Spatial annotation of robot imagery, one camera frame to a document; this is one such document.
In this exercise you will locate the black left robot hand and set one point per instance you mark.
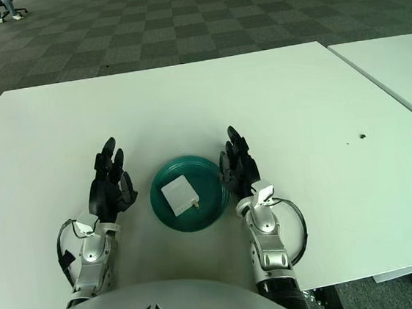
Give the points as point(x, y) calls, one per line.
point(107, 194)

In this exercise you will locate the white charger plug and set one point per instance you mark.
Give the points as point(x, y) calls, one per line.
point(177, 196)

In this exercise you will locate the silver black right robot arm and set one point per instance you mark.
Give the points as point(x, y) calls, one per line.
point(266, 236)

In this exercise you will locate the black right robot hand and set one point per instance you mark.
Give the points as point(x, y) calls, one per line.
point(240, 169)

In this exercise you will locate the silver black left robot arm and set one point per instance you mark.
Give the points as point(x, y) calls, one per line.
point(91, 255)

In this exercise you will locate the seated person in jeans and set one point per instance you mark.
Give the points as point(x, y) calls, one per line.
point(2, 6)

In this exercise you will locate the white neighbouring table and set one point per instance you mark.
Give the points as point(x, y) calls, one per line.
point(403, 63)

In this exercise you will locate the dark green round plate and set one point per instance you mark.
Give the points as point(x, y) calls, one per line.
point(210, 198)

